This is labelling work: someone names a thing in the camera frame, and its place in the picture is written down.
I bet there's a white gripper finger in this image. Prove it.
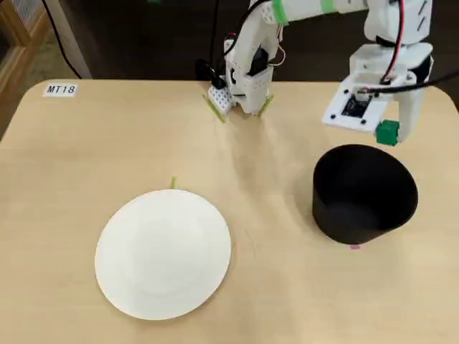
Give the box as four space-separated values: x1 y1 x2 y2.
394 85 427 143

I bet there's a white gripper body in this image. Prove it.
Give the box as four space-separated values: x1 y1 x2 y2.
349 42 434 87

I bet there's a green cube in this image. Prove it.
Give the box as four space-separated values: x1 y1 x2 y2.
374 120 401 147

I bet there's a black round bin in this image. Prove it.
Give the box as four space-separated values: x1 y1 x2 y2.
311 144 420 247

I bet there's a long green tape strip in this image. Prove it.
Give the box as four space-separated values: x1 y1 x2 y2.
257 94 275 118
202 93 227 124

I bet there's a black table clamp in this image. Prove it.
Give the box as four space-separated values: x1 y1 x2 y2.
195 59 226 90

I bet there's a white round plate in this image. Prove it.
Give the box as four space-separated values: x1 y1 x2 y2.
94 188 232 321

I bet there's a grey metal leg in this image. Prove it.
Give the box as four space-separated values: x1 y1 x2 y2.
46 0 93 80

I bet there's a white MT18 label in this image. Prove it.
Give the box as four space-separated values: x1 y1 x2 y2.
43 82 78 97

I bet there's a wooden shelf unit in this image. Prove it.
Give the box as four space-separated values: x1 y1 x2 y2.
0 0 50 141

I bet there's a red servo wire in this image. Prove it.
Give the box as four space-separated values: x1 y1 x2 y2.
381 0 409 85

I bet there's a thick black camera cable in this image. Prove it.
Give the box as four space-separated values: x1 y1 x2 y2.
371 70 459 95

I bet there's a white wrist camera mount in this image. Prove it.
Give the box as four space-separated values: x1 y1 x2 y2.
321 84 390 134

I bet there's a white perforated base plate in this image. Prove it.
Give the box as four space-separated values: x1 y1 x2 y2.
209 84 235 113

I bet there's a thin black cable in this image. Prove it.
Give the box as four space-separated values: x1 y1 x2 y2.
40 0 82 79

